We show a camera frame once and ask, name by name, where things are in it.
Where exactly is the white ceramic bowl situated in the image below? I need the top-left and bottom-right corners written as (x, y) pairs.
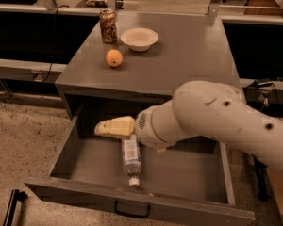
top-left (121, 27), bottom-right (158, 52)

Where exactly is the patterned drink can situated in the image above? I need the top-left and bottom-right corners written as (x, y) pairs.
top-left (99, 8), bottom-right (117, 43)

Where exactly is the black handle lower left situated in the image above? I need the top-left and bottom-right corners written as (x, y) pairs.
top-left (3, 189), bottom-right (27, 226)

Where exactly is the black drawer handle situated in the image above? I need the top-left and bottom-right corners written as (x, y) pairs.
top-left (113, 200), bottom-right (151, 219)

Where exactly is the open grey top drawer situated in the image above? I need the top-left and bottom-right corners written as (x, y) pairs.
top-left (25, 99), bottom-right (255, 226)

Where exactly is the black metal leg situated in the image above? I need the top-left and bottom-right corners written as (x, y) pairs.
top-left (253, 156), bottom-right (270, 202)

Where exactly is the orange fruit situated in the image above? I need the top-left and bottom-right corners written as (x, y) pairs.
top-left (106, 49), bottom-right (123, 68)

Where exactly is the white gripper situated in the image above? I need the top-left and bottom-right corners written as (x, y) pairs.
top-left (94, 105), bottom-right (179, 153)

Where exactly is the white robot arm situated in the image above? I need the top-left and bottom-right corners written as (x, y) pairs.
top-left (94, 81), bottom-right (283, 175)

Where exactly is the black cable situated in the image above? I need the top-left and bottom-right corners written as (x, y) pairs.
top-left (41, 4), bottom-right (72, 83)

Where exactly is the grey cabinet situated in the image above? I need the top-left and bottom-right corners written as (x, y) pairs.
top-left (54, 10), bottom-right (248, 141)

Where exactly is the clear plastic water bottle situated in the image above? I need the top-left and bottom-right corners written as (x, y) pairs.
top-left (122, 134), bottom-right (142, 186)

